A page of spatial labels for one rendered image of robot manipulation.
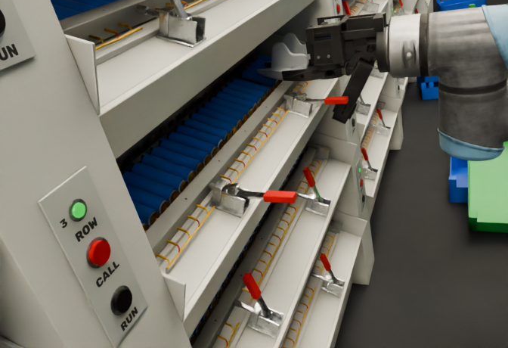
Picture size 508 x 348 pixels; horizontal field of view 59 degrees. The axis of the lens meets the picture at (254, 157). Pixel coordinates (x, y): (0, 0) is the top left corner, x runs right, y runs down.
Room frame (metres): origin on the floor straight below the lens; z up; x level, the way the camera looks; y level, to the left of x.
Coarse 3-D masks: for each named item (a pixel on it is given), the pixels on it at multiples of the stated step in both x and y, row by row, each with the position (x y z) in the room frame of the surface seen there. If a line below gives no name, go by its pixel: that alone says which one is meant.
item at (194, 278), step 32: (320, 96) 0.73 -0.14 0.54; (288, 128) 0.62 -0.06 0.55; (256, 160) 0.53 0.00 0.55; (288, 160) 0.55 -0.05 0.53; (224, 224) 0.41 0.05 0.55; (256, 224) 0.46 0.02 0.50; (192, 256) 0.36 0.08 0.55; (224, 256) 0.36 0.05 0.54; (192, 288) 0.32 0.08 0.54; (192, 320) 0.31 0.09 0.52
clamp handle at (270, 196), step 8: (240, 192) 0.43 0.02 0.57; (248, 192) 0.43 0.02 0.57; (256, 192) 0.43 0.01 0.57; (264, 192) 0.42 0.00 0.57; (272, 192) 0.42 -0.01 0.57; (280, 192) 0.41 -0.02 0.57; (288, 192) 0.41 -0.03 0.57; (264, 200) 0.41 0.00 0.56; (272, 200) 0.41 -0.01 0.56; (280, 200) 0.40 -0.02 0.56; (288, 200) 0.40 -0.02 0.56
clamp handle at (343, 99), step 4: (304, 96) 0.66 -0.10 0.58; (344, 96) 0.64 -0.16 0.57; (304, 100) 0.66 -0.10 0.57; (308, 100) 0.67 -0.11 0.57; (312, 100) 0.66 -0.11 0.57; (316, 100) 0.66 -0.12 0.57; (320, 100) 0.65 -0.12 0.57; (324, 100) 0.65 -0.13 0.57; (328, 100) 0.64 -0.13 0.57; (332, 100) 0.64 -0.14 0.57; (336, 100) 0.64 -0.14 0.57; (340, 100) 0.63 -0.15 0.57; (344, 100) 0.63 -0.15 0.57
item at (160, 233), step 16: (272, 96) 0.67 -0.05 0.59; (256, 112) 0.61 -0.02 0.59; (272, 112) 0.64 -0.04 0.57; (240, 128) 0.57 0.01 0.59; (256, 128) 0.58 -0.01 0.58; (240, 144) 0.53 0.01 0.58; (224, 160) 0.49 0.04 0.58; (240, 160) 0.51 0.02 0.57; (208, 176) 0.46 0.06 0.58; (224, 176) 0.48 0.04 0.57; (192, 192) 0.43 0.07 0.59; (208, 192) 0.45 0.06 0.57; (176, 208) 0.40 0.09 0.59; (192, 208) 0.42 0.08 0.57; (160, 224) 0.38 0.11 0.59; (176, 224) 0.39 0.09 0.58; (160, 240) 0.36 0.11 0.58; (160, 256) 0.35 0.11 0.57; (176, 256) 0.35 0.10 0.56
